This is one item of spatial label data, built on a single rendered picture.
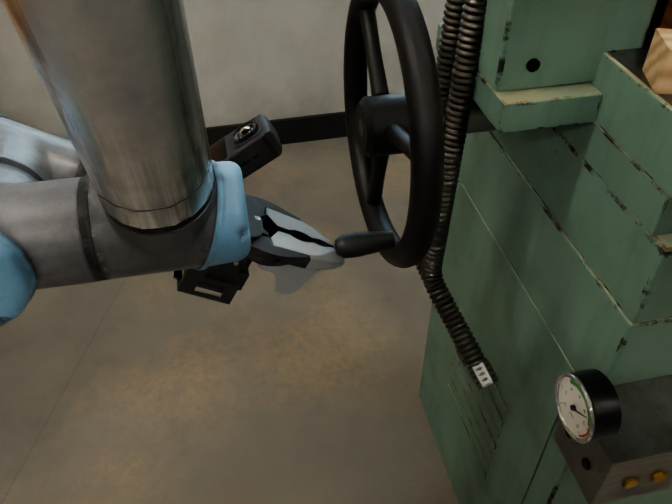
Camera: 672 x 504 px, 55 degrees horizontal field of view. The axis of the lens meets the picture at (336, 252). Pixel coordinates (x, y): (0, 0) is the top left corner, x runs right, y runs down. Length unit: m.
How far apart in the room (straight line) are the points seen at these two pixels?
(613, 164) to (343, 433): 0.89
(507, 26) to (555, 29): 0.04
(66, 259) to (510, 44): 0.39
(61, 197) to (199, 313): 1.15
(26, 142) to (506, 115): 0.40
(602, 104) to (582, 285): 0.18
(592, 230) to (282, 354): 0.95
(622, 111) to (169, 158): 0.40
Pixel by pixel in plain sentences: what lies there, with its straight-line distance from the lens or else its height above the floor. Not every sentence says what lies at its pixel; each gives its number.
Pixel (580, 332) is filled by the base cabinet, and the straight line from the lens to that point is 0.72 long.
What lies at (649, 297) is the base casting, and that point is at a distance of 0.62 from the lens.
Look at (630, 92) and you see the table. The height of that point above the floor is 0.89.
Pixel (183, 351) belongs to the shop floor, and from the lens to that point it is 1.52.
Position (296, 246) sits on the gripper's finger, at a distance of 0.60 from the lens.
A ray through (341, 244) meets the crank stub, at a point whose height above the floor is 0.74.
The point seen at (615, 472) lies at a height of 0.60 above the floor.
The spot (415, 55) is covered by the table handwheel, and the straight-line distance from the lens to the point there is 0.53.
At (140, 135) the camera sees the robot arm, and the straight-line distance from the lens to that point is 0.34.
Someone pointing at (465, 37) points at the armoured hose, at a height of 0.90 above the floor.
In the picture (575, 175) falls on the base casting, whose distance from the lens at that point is 0.68.
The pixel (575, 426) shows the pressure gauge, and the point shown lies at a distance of 0.64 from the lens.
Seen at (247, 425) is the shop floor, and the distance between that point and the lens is 1.38.
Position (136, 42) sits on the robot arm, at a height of 1.03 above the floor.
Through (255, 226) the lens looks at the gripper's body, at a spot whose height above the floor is 0.77.
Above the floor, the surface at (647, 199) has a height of 0.82.
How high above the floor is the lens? 1.15
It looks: 42 degrees down
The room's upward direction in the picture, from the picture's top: straight up
